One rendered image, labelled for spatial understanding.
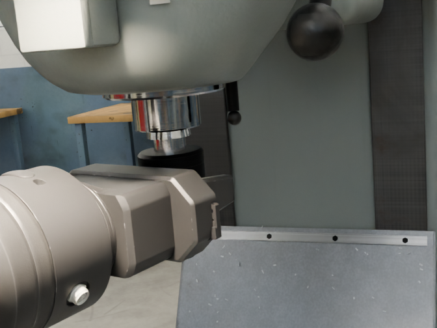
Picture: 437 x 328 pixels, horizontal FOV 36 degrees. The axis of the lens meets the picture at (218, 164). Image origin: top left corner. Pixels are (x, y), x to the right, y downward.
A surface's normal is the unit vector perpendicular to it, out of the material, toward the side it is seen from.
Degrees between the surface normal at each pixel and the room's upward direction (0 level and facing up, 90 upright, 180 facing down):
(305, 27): 78
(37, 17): 90
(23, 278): 88
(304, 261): 63
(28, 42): 90
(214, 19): 112
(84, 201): 53
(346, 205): 90
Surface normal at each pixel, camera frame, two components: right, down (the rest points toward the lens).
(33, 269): 0.81, -0.06
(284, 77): -0.34, 0.21
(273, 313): -0.36, -0.25
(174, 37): 0.16, 0.50
